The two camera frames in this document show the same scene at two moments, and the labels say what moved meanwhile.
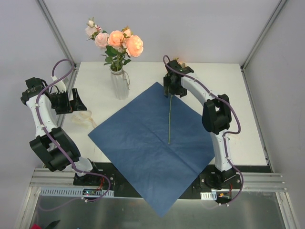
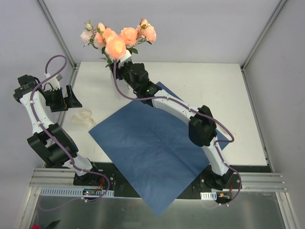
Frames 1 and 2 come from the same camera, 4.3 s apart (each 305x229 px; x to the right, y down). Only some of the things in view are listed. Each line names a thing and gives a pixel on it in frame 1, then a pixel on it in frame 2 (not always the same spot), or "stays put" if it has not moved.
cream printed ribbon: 84,118 stays put
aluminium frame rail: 51,178 stays put
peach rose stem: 116,40 → 102,35
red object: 35,226 stays put
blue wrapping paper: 160,144 stays put
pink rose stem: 101,37 → 86,36
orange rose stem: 170,117 → 116,45
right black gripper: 172,88 → 121,70
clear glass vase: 119,84 stays put
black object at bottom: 52,224 stays put
